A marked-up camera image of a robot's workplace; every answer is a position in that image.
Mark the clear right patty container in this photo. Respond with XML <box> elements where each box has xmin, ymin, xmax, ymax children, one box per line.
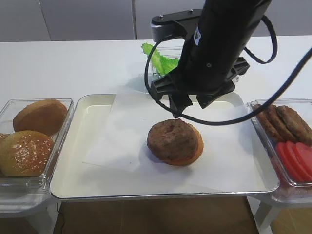
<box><xmin>246</xmin><ymin>97</ymin><xmax>312</xmax><ymax>188</ymax></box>

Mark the bottom bun on paper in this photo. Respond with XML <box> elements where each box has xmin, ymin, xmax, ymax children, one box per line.
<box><xmin>152</xmin><ymin>126</ymin><xmax>204</xmax><ymax>166</ymax></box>

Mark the right sesame bun top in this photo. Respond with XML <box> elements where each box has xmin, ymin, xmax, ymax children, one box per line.
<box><xmin>0</xmin><ymin>130</ymin><xmax>54</xmax><ymax>177</ymax></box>

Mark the clear left bun container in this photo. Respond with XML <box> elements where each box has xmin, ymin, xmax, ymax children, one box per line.
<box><xmin>0</xmin><ymin>98</ymin><xmax>74</xmax><ymax>192</ymax></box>

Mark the front red tomato slice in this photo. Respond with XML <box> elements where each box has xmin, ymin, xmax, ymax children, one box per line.
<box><xmin>294</xmin><ymin>142</ymin><xmax>312</xmax><ymax>175</ymax></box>

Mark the green lettuce leaf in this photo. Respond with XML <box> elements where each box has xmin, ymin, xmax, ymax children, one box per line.
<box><xmin>141</xmin><ymin>43</ymin><xmax>164</xmax><ymax>75</ymax></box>
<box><xmin>159</xmin><ymin>56</ymin><xmax>179</xmax><ymax>75</ymax></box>

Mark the middle red tomato slice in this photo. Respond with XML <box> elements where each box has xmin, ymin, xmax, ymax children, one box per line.
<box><xmin>285</xmin><ymin>141</ymin><xmax>312</xmax><ymax>183</ymax></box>

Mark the brown meat patty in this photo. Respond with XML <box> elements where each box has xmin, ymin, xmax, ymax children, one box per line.
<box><xmin>265</xmin><ymin>105</ymin><xmax>297</xmax><ymax>143</ymax></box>
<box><xmin>276</xmin><ymin>105</ymin><xmax>312</xmax><ymax>146</ymax></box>
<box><xmin>147</xmin><ymin>119</ymin><xmax>199</xmax><ymax>163</ymax></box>
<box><xmin>256</xmin><ymin>110</ymin><xmax>284</xmax><ymax>142</ymax></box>

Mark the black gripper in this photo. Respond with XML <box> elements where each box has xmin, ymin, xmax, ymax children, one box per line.
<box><xmin>150</xmin><ymin>29</ymin><xmax>249</xmax><ymax>118</ymax></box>

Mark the back red tomato slice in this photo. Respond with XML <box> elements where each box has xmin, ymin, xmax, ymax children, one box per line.
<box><xmin>276</xmin><ymin>142</ymin><xmax>305</xmax><ymax>183</ymax></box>

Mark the white paper sheet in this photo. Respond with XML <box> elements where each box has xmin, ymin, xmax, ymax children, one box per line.
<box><xmin>84</xmin><ymin>88</ymin><xmax>268</xmax><ymax>193</ymax></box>

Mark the black camera cable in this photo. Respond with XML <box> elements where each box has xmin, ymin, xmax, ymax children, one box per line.
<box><xmin>144</xmin><ymin>14</ymin><xmax>312</xmax><ymax>126</ymax></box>

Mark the plain bun bottom in container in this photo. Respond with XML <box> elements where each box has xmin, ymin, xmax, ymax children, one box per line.
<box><xmin>13</xmin><ymin>99</ymin><xmax>68</xmax><ymax>136</ymax></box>

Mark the clear lettuce cheese container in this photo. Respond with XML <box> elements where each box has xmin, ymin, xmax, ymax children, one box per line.
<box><xmin>149</xmin><ymin>46</ymin><xmax>182</xmax><ymax>77</ymax></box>

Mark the red tomato slice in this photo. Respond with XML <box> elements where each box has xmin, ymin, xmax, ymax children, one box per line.
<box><xmin>294</xmin><ymin>142</ymin><xmax>312</xmax><ymax>175</ymax></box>
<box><xmin>285</xmin><ymin>141</ymin><xmax>312</xmax><ymax>183</ymax></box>
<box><xmin>276</xmin><ymin>142</ymin><xmax>305</xmax><ymax>183</ymax></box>

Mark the sesame bun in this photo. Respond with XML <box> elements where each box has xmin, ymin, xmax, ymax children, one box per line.
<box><xmin>0</xmin><ymin>130</ymin><xmax>54</xmax><ymax>177</ymax></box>
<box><xmin>0</xmin><ymin>133</ymin><xmax>10</xmax><ymax>177</ymax></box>

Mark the white rectangular serving tray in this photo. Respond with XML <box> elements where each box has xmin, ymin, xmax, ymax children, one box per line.
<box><xmin>50</xmin><ymin>94</ymin><xmax>279</xmax><ymax>200</ymax></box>

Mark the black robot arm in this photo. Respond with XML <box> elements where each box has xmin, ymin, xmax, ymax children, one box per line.
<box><xmin>150</xmin><ymin>0</ymin><xmax>277</xmax><ymax>118</ymax></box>

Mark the left sesame bun top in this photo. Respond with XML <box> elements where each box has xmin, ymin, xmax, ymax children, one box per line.
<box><xmin>0</xmin><ymin>133</ymin><xmax>10</xmax><ymax>177</ymax></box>

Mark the left green lettuce leaf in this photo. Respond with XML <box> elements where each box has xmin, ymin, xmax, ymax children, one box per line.
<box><xmin>141</xmin><ymin>43</ymin><xmax>164</xmax><ymax>75</ymax></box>

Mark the right green lettuce leaf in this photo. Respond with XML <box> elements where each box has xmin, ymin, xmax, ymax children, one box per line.
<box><xmin>159</xmin><ymin>56</ymin><xmax>179</xmax><ymax>75</ymax></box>

